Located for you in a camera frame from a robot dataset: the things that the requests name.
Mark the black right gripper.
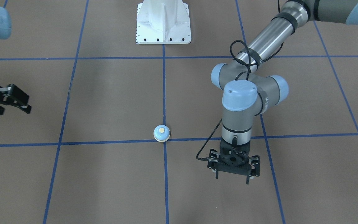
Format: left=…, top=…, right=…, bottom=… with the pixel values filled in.
left=0, top=84, right=32, bottom=116

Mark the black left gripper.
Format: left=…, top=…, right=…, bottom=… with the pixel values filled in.
left=207, top=139, right=260, bottom=184

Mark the blue cream call bell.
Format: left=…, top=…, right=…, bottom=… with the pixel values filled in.
left=153, top=125, right=171, bottom=142

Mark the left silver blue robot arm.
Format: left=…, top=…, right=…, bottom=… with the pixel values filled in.
left=196, top=0, right=358, bottom=184

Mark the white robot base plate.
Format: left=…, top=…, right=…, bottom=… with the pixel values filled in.
left=135, top=0, right=192, bottom=44

